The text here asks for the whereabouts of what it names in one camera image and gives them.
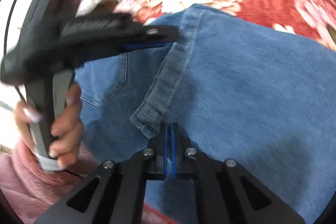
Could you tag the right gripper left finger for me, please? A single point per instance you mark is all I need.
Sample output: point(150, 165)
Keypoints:
point(114, 192)

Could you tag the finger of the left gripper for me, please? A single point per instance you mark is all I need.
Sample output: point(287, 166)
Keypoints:
point(143, 46)
point(162, 33)

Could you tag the wooden chair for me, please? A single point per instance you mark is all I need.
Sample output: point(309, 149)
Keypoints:
point(105, 6)

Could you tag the person's left hand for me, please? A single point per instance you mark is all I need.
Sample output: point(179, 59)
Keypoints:
point(67, 128)

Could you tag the blue denim jeans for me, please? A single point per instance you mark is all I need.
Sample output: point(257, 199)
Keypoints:
point(238, 90)

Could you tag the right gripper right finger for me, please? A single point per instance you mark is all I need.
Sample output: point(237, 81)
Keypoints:
point(225, 192)

